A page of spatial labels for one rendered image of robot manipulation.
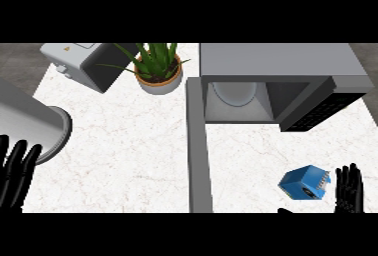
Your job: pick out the grey microwave door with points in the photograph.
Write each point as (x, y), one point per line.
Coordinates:
(198, 146)

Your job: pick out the blue milk carton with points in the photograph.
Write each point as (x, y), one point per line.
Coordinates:
(304, 183)

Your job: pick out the pale grey toaster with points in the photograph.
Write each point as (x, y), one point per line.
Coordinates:
(83, 63)

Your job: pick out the green potted plant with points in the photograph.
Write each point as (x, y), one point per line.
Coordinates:
(157, 68)

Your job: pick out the grey cylindrical appliance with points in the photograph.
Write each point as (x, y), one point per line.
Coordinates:
(30, 120)

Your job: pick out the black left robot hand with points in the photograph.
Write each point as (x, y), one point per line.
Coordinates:
(16, 173)

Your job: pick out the grey microwave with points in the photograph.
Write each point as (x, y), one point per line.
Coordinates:
(281, 76)

